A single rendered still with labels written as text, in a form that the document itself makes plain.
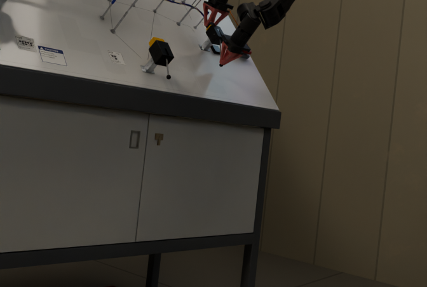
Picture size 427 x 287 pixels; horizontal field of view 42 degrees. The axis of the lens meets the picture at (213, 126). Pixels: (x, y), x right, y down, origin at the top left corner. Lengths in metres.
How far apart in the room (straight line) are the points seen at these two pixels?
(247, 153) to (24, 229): 0.87
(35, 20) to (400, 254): 2.48
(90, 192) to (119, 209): 0.12
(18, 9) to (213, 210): 0.91
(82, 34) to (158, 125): 0.36
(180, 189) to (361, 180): 1.82
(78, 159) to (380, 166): 2.20
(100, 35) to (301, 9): 2.27
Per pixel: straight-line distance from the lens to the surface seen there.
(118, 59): 1.67
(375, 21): 3.54
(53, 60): 1.52
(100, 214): 1.64
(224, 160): 1.94
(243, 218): 2.06
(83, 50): 1.62
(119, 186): 1.66
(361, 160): 3.45
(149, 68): 1.70
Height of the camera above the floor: 0.76
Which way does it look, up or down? 1 degrees up
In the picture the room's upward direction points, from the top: 6 degrees clockwise
